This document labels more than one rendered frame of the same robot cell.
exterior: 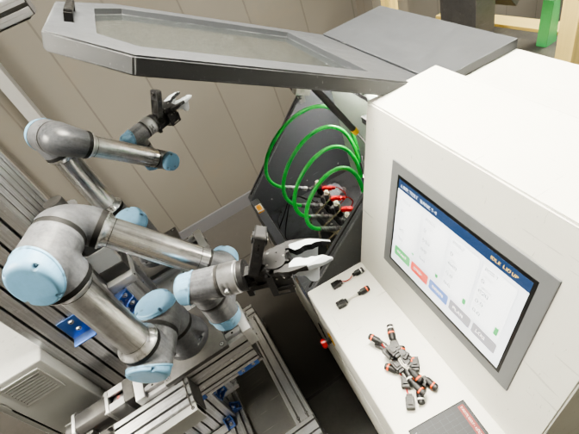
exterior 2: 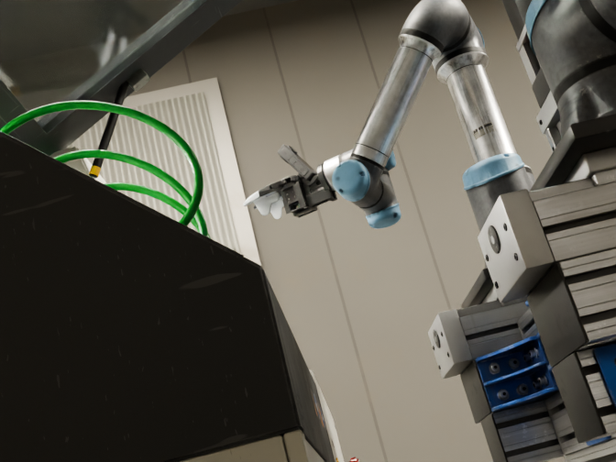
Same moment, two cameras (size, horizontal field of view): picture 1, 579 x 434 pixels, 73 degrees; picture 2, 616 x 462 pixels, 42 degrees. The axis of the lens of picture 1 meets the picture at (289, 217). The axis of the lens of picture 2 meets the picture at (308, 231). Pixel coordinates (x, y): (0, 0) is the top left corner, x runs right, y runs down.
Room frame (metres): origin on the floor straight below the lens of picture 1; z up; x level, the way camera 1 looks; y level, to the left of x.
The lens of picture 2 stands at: (2.26, 0.30, 0.70)
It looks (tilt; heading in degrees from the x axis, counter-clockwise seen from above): 21 degrees up; 188
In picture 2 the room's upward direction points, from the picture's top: 15 degrees counter-clockwise
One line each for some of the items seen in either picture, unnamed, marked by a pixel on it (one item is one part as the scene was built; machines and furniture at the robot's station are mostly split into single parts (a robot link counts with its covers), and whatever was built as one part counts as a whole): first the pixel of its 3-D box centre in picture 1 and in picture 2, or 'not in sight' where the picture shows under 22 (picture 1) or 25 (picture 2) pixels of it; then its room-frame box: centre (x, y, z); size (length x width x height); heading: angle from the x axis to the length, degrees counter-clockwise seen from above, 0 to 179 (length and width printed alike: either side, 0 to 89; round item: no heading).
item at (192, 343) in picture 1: (180, 331); not in sight; (0.82, 0.47, 1.09); 0.15 x 0.15 x 0.10
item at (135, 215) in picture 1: (134, 226); (583, 33); (1.31, 0.58, 1.20); 0.13 x 0.12 x 0.14; 38
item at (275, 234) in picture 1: (283, 248); (295, 402); (1.20, 0.08, 0.87); 0.62 x 0.04 x 0.16; 8
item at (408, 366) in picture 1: (399, 362); not in sight; (0.48, -0.12, 1.01); 0.23 x 0.11 x 0.06; 8
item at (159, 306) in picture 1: (161, 313); (500, 192); (0.82, 0.47, 1.20); 0.13 x 0.12 x 0.14; 166
